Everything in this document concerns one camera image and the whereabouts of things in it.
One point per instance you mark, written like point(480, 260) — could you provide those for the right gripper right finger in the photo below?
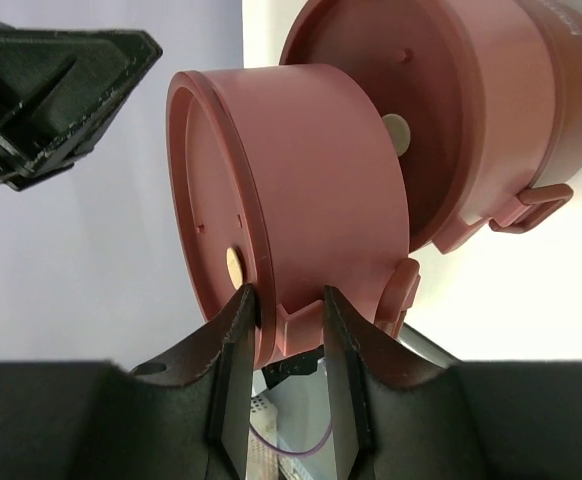
point(395, 415)

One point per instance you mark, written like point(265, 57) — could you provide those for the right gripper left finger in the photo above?
point(182, 415)

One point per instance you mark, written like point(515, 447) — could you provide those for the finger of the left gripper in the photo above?
point(59, 92)

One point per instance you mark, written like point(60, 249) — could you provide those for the red lid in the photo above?
point(216, 202)
point(412, 59)

